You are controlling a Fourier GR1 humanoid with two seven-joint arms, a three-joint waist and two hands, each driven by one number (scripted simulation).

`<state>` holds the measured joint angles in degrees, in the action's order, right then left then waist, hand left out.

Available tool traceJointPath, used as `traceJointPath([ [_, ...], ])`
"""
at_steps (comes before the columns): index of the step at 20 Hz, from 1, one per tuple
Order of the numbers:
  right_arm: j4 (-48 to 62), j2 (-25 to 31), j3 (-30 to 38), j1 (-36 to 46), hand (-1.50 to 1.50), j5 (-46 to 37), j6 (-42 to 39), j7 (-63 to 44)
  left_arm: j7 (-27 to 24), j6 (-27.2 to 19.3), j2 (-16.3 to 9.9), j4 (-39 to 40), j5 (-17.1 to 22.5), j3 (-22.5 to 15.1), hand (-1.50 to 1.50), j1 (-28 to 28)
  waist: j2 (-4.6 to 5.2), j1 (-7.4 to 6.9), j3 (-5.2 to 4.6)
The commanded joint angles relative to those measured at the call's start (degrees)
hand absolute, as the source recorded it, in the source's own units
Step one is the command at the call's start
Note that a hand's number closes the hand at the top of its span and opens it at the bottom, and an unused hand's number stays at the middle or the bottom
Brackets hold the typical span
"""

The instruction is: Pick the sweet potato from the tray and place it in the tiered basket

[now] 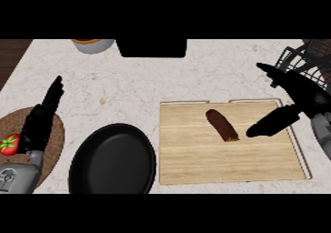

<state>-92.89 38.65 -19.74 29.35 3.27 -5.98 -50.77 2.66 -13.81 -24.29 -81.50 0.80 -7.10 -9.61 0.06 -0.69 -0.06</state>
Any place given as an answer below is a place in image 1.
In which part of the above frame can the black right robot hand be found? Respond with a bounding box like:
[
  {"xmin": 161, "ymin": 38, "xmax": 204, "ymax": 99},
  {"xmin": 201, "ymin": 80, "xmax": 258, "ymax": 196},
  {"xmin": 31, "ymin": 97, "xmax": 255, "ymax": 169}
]
[{"xmin": 245, "ymin": 62, "xmax": 331, "ymax": 138}]

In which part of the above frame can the brown round woven placemat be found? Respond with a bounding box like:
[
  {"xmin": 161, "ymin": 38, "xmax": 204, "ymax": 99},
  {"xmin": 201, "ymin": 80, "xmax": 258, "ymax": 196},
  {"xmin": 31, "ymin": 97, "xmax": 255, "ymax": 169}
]
[{"xmin": 0, "ymin": 106, "xmax": 67, "ymax": 189}]

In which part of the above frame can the pale wooden tray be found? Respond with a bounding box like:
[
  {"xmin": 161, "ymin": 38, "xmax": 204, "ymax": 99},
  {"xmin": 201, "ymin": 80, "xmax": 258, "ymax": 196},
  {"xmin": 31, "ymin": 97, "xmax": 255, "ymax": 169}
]
[{"xmin": 158, "ymin": 97, "xmax": 313, "ymax": 186}]

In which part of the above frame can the grey cup with orange top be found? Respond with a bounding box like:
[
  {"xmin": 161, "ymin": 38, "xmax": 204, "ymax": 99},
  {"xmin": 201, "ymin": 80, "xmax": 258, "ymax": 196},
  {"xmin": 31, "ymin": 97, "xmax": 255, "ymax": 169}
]
[{"xmin": 69, "ymin": 39, "xmax": 115, "ymax": 56}]

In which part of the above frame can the black frying pan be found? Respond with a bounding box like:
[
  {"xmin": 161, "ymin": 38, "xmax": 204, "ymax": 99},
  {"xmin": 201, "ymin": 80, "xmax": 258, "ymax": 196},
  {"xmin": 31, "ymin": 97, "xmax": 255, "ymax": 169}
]
[{"xmin": 68, "ymin": 122, "xmax": 158, "ymax": 195}]

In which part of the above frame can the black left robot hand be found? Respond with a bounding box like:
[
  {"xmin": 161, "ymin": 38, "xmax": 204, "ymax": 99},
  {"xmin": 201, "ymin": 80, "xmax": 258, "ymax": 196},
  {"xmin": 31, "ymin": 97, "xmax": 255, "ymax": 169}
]
[{"xmin": 16, "ymin": 75, "xmax": 67, "ymax": 155}]

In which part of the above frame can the black appliance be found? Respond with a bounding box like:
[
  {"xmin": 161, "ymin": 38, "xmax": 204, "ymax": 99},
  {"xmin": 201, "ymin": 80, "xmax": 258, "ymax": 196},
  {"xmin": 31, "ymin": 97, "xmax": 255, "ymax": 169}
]
[{"xmin": 114, "ymin": 39, "xmax": 189, "ymax": 59}]

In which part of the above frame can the black wire tiered basket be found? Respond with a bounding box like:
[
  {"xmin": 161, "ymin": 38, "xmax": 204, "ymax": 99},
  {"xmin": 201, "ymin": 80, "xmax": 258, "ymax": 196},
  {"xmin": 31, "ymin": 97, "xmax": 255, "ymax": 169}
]
[{"xmin": 273, "ymin": 39, "xmax": 331, "ymax": 99}]

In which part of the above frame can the red tomato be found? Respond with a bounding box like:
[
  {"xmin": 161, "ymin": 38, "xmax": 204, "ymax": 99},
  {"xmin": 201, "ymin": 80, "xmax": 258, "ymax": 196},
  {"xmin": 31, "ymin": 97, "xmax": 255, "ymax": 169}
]
[{"xmin": 0, "ymin": 133, "xmax": 22, "ymax": 157}]

